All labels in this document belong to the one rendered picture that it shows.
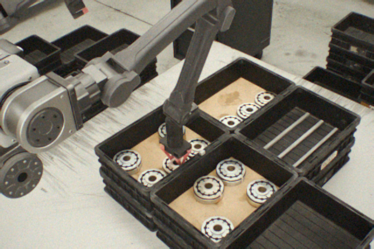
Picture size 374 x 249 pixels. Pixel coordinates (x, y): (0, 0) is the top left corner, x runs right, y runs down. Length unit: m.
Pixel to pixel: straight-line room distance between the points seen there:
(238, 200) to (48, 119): 0.83
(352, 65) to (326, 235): 1.72
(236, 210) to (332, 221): 0.31
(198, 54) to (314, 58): 2.57
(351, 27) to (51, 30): 2.53
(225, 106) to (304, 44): 2.12
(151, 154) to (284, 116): 0.56
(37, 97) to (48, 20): 3.62
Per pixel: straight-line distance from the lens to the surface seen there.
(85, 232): 1.76
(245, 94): 2.06
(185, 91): 1.44
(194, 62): 1.38
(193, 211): 1.60
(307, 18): 4.43
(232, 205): 1.62
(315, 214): 1.63
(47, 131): 1.02
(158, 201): 1.51
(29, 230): 1.83
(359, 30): 3.34
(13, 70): 1.07
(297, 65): 3.77
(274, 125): 1.92
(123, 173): 1.60
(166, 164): 1.71
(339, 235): 1.60
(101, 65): 1.12
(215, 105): 2.00
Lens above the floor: 2.08
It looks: 41 degrees down
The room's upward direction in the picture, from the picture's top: 3 degrees counter-clockwise
